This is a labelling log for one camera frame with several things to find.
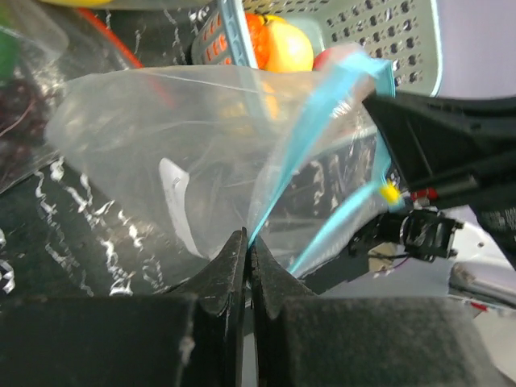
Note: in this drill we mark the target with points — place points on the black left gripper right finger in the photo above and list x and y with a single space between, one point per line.
303 339

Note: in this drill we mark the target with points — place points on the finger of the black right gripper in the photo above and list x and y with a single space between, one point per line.
450 152

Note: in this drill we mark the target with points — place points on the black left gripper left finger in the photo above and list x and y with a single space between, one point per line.
189 336

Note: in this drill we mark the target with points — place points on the clear zip bag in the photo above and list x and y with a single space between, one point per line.
294 158
131 4
106 108

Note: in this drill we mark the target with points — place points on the yellow pear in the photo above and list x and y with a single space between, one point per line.
290 50

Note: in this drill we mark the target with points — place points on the dark red grapes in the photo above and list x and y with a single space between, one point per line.
24 114

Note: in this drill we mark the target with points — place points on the clear zip top bag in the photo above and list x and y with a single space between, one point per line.
106 108

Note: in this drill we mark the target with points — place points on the orange carrot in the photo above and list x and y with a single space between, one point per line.
259 37

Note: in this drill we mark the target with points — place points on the teal plastic basket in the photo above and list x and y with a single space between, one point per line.
407 32

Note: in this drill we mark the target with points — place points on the orange peach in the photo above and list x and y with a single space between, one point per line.
333 54

